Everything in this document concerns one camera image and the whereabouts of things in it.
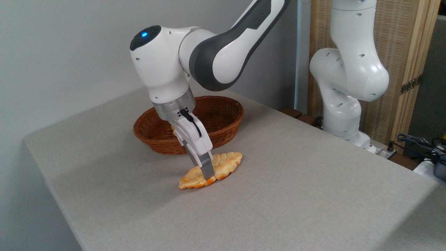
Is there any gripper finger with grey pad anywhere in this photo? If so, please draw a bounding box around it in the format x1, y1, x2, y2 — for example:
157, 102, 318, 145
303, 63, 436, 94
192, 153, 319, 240
193, 149, 216, 181

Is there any brown wicker basket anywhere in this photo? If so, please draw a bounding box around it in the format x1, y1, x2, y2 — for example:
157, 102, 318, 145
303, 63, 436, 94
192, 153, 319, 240
133, 96, 244, 155

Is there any bamboo folding screen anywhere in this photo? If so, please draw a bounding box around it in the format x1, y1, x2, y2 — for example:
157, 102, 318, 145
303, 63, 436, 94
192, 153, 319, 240
308, 0, 441, 154

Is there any brown wooden block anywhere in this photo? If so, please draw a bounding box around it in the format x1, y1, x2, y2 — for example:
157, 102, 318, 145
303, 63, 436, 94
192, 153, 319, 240
280, 107, 323, 128

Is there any gripper finger ribbed grey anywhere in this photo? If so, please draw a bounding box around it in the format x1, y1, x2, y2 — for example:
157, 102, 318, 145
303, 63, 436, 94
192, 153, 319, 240
184, 144, 196, 166

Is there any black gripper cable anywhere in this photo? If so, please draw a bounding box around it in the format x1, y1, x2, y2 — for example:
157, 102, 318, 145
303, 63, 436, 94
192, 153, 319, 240
179, 108, 203, 138

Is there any white vertical pole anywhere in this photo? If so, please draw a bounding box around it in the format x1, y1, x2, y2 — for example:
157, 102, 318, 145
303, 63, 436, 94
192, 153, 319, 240
294, 0, 311, 114

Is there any grey box device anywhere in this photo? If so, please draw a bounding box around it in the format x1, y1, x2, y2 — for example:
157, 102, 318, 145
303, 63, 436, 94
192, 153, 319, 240
433, 161, 446, 182

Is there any dark metal screen hinge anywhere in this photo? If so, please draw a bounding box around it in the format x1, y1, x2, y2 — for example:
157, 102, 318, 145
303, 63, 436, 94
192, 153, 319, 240
400, 75, 423, 95

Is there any long braided bread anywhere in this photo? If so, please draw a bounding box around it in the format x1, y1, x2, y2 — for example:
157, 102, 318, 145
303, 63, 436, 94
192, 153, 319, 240
179, 152, 243, 190

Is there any bundle of dark cables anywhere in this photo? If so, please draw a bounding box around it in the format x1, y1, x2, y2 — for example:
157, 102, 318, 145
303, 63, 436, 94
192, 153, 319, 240
388, 133, 446, 165

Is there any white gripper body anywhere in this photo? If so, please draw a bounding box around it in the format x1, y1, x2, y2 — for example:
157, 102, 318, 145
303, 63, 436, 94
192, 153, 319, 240
170, 111, 214, 158

